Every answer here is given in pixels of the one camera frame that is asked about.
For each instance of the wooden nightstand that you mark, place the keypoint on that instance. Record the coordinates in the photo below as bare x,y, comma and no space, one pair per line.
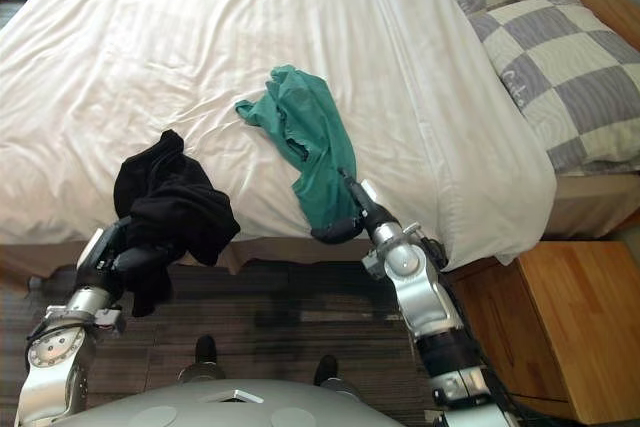
565,317

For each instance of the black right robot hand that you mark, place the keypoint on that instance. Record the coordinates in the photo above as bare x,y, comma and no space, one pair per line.
370,209

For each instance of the black garment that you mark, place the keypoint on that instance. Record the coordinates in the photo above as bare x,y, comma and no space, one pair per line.
175,207

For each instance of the white quilt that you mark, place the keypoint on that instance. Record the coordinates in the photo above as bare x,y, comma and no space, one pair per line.
200,47

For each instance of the green garment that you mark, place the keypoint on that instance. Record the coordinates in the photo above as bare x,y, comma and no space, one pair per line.
315,122

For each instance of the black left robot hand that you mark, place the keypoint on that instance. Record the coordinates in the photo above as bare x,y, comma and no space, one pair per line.
142,261

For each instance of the grey robot torso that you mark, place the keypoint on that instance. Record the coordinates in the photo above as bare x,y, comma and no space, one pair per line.
200,407

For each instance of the bed with tan base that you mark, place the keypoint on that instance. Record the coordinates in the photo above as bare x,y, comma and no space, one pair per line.
590,202

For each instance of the wooden headboard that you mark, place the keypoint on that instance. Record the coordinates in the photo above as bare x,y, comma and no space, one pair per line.
600,2

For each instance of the silver left robot leg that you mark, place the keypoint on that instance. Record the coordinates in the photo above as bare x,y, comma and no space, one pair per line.
205,352

